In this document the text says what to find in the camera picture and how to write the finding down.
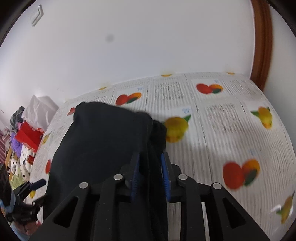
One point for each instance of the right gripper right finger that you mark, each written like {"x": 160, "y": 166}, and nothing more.
{"x": 207, "y": 210}

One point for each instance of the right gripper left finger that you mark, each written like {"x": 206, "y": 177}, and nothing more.
{"x": 91, "y": 212}

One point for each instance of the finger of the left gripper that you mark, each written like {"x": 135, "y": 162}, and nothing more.
{"x": 38, "y": 184}

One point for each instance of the black sweatshirt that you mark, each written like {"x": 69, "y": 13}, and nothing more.
{"x": 102, "y": 139}

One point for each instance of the person's left hand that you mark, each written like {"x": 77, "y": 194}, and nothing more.
{"x": 24, "y": 231}

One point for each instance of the green bedding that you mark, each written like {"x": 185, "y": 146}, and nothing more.
{"x": 16, "y": 181}

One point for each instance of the white black-dotted cloth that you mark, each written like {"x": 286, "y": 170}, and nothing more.
{"x": 21, "y": 168}

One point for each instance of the purple plastic object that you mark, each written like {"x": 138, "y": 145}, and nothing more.
{"x": 16, "y": 145}

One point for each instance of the red paper bag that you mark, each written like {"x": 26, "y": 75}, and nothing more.
{"x": 29, "y": 136}

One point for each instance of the grey plaid cloth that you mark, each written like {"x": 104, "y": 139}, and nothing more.
{"x": 16, "y": 118}

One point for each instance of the white Miniso plastic bag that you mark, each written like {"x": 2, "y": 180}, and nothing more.
{"x": 39, "y": 112}

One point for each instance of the fruit print tablecloth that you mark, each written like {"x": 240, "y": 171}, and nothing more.
{"x": 234, "y": 137}

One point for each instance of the white wall switch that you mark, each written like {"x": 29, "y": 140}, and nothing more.
{"x": 36, "y": 15}

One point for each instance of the brown wooden door frame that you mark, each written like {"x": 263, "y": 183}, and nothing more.
{"x": 263, "y": 47}

